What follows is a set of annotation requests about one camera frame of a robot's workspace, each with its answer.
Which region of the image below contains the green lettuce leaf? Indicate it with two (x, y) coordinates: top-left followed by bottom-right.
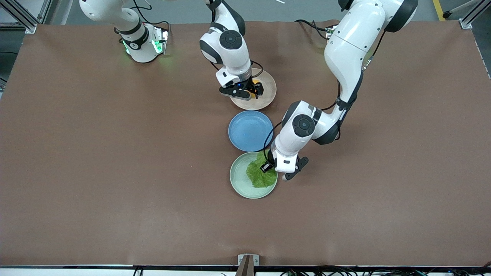
(245, 150), (278, 189)

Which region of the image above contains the beige round plate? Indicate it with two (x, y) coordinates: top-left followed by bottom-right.
(229, 68), (277, 111)

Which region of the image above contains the pale green round plate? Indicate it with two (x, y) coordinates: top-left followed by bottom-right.
(229, 152), (278, 199)

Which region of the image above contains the blue round plate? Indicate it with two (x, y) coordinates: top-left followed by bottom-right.
(228, 110), (274, 152)

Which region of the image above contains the brown table cover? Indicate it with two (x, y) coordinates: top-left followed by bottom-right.
(0, 20), (491, 267)

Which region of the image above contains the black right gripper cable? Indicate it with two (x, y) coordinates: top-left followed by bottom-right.
(209, 59), (265, 80)

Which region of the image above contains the black left arm base cable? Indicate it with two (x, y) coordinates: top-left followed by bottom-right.
(294, 19), (338, 41)

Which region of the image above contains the black arm base cable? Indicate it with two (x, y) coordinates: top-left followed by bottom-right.
(114, 0), (171, 36)
(294, 19), (338, 41)

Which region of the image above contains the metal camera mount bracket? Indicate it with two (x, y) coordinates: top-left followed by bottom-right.
(235, 254), (260, 276)

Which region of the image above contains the black right arm base cable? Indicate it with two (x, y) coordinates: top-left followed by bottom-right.
(114, 0), (171, 36)

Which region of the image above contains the aluminium frame profile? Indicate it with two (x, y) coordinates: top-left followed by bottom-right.
(0, 0), (38, 34)
(443, 0), (491, 30)

